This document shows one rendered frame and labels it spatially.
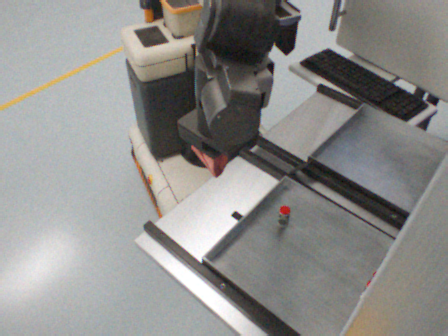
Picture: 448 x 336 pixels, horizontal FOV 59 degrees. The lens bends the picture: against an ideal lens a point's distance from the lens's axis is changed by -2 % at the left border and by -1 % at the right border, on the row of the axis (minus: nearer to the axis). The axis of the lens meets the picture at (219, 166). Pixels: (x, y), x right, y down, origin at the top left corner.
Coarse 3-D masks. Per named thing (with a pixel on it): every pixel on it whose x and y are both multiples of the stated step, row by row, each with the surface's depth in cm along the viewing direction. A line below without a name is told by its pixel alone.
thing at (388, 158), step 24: (360, 120) 102; (384, 120) 100; (336, 144) 96; (360, 144) 96; (384, 144) 96; (408, 144) 96; (432, 144) 94; (336, 168) 90; (360, 168) 90; (384, 168) 90; (408, 168) 90; (432, 168) 90; (360, 192) 83; (384, 192) 85; (408, 192) 85
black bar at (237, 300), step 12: (144, 228) 78; (156, 228) 77; (156, 240) 77; (168, 240) 75; (180, 252) 73; (192, 264) 71; (204, 276) 70; (216, 276) 70; (216, 288) 69; (228, 288) 68; (228, 300) 68; (240, 300) 67; (252, 312) 65; (264, 324) 64; (276, 324) 64
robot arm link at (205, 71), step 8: (200, 56) 49; (208, 56) 48; (200, 64) 48; (208, 64) 47; (200, 72) 47; (208, 72) 46; (216, 72) 46; (200, 80) 48; (208, 80) 45; (200, 88) 49; (200, 96) 50
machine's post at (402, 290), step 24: (432, 192) 23; (408, 216) 26; (432, 216) 24; (408, 240) 26; (432, 240) 25; (384, 264) 29; (408, 264) 27; (432, 264) 26; (384, 288) 31; (408, 288) 29; (432, 288) 27; (360, 312) 35; (384, 312) 32; (408, 312) 30; (432, 312) 28
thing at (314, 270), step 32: (288, 192) 85; (256, 224) 79; (288, 224) 79; (320, 224) 79; (352, 224) 78; (224, 256) 74; (256, 256) 74; (288, 256) 74; (320, 256) 74; (352, 256) 74; (384, 256) 74; (256, 288) 70; (288, 288) 70; (320, 288) 70; (352, 288) 70; (288, 320) 66; (320, 320) 66
